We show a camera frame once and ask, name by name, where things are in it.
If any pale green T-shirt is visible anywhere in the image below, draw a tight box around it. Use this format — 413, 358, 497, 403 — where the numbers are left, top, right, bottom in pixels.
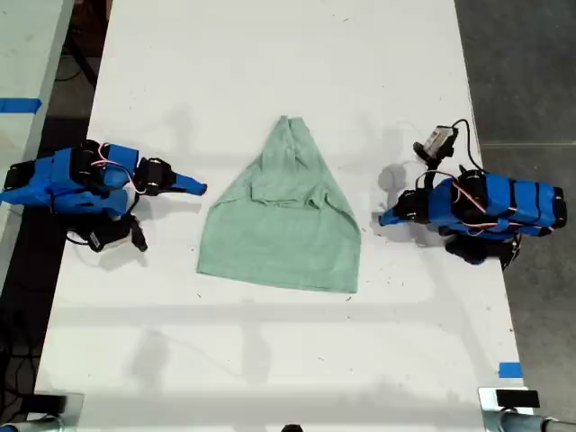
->
196, 114, 363, 294

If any long blue tape strip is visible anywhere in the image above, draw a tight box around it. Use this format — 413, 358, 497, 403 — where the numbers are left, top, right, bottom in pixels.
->
0, 95, 43, 114

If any small blue tape piece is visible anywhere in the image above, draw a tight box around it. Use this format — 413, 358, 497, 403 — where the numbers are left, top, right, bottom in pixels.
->
498, 360, 525, 379

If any small black box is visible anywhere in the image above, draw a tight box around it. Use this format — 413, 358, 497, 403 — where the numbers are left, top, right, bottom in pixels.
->
32, 392, 69, 413
495, 390, 540, 409

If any grey metal tube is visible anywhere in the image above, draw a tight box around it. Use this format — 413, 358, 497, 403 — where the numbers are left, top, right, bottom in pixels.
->
0, 415, 65, 432
482, 410, 576, 432

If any red and white wire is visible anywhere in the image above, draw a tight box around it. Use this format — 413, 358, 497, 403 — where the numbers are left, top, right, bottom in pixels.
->
91, 142, 149, 196
448, 175, 527, 236

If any short black camera stalk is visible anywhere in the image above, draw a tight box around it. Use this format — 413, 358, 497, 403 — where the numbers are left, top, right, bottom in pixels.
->
412, 140, 440, 171
129, 214, 150, 254

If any black camera box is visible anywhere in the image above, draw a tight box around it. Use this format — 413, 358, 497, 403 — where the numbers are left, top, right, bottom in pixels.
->
86, 226, 132, 254
425, 126, 461, 159

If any black camera cable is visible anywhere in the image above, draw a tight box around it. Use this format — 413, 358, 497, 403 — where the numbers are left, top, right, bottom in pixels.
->
448, 118, 488, 175

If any black floor cable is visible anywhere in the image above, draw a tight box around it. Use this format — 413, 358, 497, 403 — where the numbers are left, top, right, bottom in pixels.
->
56, 42, 99, 86

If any metal table bracket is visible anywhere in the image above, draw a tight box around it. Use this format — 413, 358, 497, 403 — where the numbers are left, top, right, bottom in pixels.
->
477, 386, 548, 432
30, 391, 86, 432

